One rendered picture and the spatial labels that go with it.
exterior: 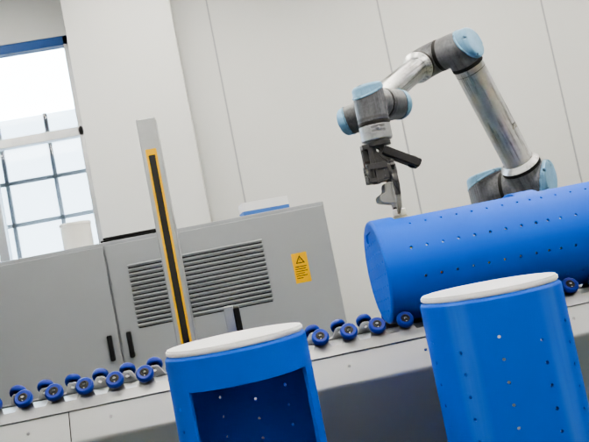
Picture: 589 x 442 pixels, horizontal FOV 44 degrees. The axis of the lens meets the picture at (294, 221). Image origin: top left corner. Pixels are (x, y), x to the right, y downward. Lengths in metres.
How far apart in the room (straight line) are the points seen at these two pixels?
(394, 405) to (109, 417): 0.71
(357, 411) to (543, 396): 0.60
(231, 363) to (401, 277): 0.67
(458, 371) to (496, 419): 0.11
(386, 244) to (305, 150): 3.03
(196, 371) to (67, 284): 2.26
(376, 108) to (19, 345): 2.20
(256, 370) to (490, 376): 0.43
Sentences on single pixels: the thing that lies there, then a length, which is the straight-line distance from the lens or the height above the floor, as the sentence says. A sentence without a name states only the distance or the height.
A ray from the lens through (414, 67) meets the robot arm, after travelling 2.59.
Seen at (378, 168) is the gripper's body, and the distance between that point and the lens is 2.04.
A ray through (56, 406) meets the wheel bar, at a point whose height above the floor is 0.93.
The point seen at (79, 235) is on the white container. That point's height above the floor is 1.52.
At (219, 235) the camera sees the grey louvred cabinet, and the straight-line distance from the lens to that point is 3.49.
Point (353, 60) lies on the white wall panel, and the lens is 5.05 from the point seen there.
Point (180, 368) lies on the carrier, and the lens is 1.38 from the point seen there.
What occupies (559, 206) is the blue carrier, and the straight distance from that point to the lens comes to 2.03.
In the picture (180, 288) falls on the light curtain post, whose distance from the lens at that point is 2.26.
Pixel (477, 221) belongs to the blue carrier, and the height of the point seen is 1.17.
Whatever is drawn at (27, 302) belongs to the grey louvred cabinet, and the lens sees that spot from 3.62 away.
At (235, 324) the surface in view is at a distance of 1.91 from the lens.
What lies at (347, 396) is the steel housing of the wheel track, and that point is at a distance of 1.87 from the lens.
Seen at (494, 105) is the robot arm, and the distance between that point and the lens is 2.73.
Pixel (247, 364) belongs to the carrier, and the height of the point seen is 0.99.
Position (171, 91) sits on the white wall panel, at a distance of 4.62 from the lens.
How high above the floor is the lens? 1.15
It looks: 4 degrees up
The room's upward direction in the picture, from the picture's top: 11 degrees counter-clockwise
